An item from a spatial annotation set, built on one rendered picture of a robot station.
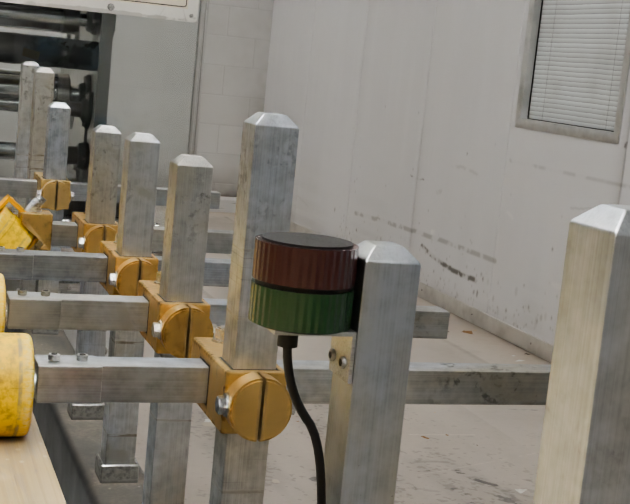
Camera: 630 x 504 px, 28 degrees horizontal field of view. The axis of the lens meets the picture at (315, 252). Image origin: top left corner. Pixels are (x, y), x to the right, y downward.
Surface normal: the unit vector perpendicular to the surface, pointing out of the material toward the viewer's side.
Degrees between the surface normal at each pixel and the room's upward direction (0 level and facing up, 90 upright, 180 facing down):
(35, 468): 0
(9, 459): 0
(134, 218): 90
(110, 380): 90
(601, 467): 90
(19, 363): 53
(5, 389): 81
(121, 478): 90
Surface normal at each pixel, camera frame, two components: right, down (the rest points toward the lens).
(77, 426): 0.10, -0.98
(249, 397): 0.32, 0.17
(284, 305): -0.31, 0.11
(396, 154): -0.94, -0.04
